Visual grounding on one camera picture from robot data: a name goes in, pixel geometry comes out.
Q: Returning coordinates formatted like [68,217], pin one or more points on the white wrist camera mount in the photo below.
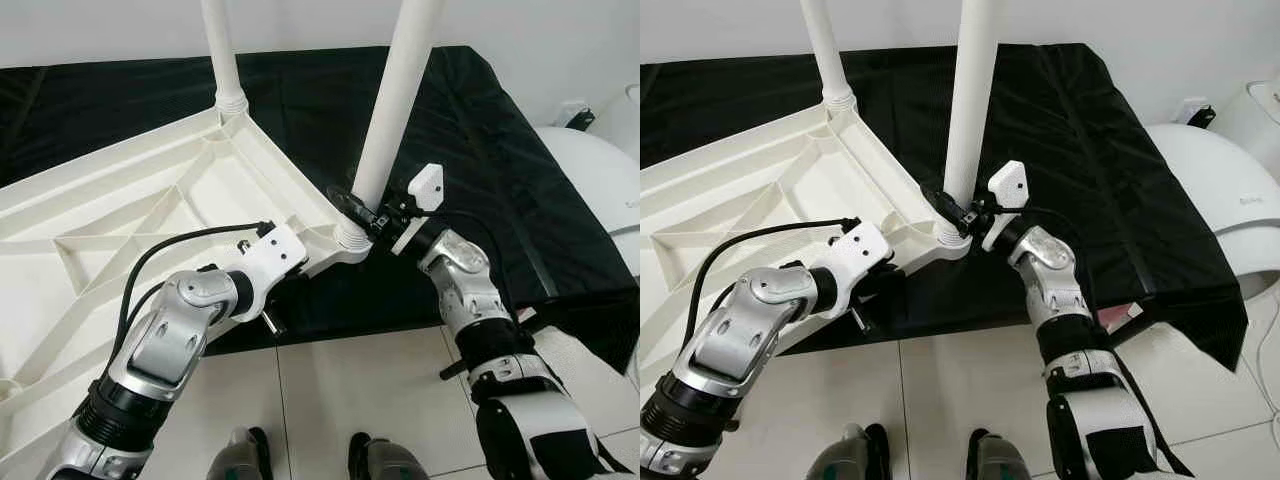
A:
[1008,182]
[862,248]
[275,252]
[425,185]

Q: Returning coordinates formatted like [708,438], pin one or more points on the white round appliance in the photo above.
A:
[600,190]
[1215,190]

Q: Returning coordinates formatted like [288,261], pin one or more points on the white plastic table leg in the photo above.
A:
[828,55]
[970,100]
[395,100]
[222,55]

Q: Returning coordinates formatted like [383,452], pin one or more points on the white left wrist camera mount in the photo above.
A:
[862,248]
[275,252]

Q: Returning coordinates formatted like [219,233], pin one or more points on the grey robot right leg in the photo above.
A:
[1000,460]
[390,462]

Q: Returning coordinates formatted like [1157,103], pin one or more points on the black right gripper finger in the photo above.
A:
[350,206]
[943,203]

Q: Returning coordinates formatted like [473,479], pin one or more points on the white rounded plastic container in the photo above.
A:
[625,120]
[1255,115]

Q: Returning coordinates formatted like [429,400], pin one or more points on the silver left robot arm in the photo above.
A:
[735,330]
[165,340]

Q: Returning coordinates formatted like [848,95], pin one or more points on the black tablecloth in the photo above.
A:
[480,130]
[1130,170]

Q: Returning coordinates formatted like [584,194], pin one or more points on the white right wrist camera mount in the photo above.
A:
[1008,182]
[425,185]

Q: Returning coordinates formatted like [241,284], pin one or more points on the white plastic table top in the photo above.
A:
[100,210]
[720,200]

